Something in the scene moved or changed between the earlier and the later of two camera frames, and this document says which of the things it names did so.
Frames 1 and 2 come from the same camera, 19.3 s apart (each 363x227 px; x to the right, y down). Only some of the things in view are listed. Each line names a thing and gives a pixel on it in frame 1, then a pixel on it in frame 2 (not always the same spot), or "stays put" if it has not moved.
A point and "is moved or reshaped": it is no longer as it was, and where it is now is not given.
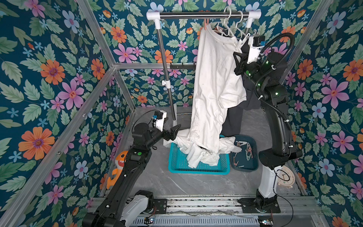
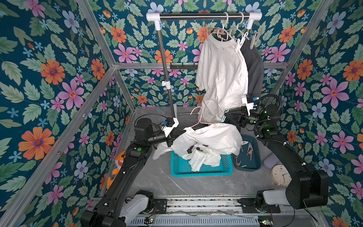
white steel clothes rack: (248, 15) stays put
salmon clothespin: (205, 23) → (207, 31)
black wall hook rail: (182, 66) stays put
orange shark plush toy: (119, 163) stays put
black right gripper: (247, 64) → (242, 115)
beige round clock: (285, 177) stays put
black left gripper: (170, 136) → (174, 135)
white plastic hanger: (222, 27) is moved or reshaped
